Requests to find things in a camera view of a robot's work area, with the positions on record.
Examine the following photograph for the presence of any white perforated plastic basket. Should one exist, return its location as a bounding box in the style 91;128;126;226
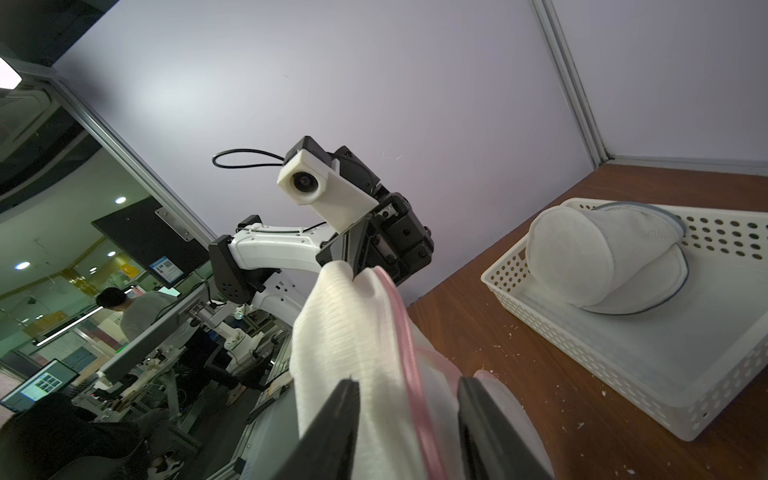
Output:
481;206;767;441

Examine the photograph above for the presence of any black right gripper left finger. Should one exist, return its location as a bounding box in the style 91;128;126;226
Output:
273;379;360;479

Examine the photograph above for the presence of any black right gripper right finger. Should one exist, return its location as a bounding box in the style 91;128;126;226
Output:
458;377;554;479

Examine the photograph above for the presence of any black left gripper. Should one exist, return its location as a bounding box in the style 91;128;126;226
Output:
316;193;434;285

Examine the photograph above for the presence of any computer monitor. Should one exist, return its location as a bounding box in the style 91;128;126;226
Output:
1;359;79;413

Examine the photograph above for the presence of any person in grey shirt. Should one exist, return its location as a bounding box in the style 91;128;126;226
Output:
96;287;177;342

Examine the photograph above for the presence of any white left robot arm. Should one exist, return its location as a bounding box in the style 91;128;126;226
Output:
208;193;434;326

